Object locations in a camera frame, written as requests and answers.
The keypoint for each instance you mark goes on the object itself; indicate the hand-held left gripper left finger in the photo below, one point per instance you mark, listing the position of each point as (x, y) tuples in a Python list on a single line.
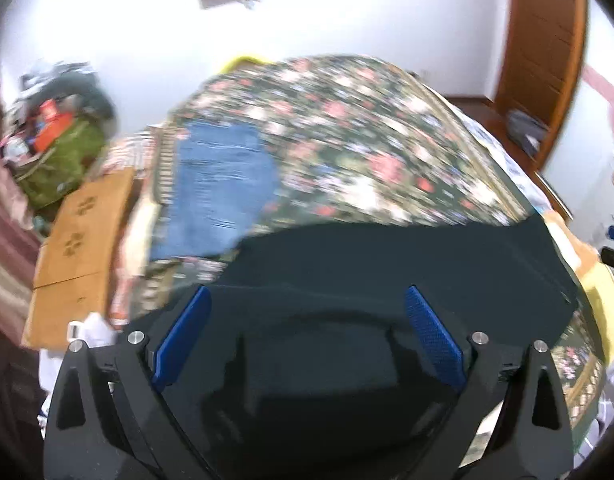
[(182, 336)]

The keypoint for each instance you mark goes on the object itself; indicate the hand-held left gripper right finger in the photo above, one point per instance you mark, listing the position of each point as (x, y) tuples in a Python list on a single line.
[(435, 336)]

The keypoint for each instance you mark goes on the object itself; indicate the black pants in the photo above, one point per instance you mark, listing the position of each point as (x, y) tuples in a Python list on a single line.
[(387, 270)]

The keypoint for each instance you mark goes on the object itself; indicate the white crumpled cloth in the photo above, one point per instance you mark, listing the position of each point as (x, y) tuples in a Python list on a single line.
[(94, 332)]

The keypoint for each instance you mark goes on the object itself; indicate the wooden lap desk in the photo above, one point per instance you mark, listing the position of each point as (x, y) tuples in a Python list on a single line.
[(82, 240)]

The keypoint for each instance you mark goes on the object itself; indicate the folded blue jeans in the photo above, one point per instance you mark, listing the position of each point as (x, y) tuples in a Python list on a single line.
[(217, 185)]

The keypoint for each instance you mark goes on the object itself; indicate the yellow cloth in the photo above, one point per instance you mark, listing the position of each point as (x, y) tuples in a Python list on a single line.
[(604, 300)]

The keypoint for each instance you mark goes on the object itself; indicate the light patterned bed sheet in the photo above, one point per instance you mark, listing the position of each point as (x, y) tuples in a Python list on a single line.
[(507, 160)]

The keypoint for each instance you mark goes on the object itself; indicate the striped cloth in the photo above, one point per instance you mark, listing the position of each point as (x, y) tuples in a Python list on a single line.
[(132, 152)]

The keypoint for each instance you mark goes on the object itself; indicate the pink striped curtain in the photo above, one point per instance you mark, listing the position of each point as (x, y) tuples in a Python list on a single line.
[(7, 240)]

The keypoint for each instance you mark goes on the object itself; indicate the floral blanket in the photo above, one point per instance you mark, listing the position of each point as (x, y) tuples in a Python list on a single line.
[(362, 150)]

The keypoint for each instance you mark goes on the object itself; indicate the green fabric bag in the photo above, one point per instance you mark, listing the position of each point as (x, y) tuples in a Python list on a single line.
[(62, 165)]

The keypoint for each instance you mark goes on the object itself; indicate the white storage box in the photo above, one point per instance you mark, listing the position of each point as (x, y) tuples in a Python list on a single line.
[(609, 200)]

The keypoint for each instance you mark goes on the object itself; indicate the grey folded cloth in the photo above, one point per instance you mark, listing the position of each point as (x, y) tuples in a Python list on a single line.
[(527, 130)]

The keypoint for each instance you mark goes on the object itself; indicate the orange box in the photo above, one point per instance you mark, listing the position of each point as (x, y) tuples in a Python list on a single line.
[(52, 125)]

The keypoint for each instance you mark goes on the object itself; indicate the grey plush pillow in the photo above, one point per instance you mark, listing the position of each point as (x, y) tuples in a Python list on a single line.
[(94, 95)]

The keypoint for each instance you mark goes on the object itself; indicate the yellow foam tube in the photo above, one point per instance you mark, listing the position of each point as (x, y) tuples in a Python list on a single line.
[(244, 62)]

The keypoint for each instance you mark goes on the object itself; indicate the pile of clothes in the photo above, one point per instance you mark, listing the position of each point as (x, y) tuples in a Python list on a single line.
[(42, 72)]

